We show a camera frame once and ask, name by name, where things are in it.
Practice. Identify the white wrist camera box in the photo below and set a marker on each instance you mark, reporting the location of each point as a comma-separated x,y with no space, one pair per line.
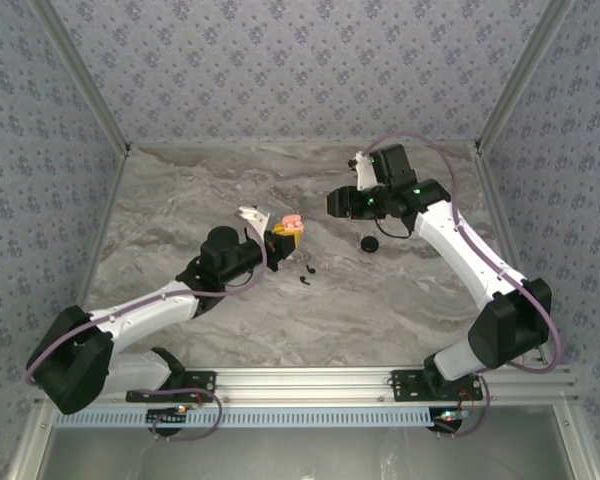
255,216
365,172

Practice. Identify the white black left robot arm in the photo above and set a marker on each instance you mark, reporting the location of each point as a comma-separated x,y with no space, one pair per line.
140,310

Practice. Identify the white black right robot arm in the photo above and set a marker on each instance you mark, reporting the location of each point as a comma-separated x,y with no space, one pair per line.
460,250

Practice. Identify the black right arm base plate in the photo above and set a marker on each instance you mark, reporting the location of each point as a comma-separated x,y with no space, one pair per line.
405,385

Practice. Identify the aluminium left frame post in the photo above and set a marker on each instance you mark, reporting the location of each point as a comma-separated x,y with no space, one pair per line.
82,75

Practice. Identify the right controller board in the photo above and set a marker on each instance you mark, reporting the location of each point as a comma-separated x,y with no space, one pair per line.
450,416

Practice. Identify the pink earbud charging case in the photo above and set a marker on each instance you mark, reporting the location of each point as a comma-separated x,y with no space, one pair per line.
292,222

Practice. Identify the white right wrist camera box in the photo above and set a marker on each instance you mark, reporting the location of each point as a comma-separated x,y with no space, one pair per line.
365,172

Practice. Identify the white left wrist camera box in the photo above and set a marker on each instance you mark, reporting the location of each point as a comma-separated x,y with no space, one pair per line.
255,216

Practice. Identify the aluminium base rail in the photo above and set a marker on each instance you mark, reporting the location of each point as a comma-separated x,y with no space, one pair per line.
305,385

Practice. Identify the aluminium left side rail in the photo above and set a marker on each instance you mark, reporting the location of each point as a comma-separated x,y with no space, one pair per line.
106,220

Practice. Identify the aluminium right frame post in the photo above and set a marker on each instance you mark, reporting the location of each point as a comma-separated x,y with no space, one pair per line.
522,75

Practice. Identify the left controller board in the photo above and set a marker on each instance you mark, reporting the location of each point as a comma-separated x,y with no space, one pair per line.
167,416

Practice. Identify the controller board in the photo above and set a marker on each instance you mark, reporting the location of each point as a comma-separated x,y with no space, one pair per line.
450,416
167,416

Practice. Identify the grey metal panel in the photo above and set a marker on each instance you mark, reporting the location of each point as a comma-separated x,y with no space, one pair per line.
305,455

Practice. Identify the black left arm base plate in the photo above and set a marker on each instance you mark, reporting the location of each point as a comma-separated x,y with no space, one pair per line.
200,387

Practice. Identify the aluminium frame post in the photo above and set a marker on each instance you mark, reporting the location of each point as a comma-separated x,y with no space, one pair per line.
82,75
522,75

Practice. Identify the aluminium right side rail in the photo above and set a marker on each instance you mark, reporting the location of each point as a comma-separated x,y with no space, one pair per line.
509,250

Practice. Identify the black earbud charging case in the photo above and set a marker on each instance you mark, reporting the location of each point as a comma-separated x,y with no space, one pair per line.
369,244

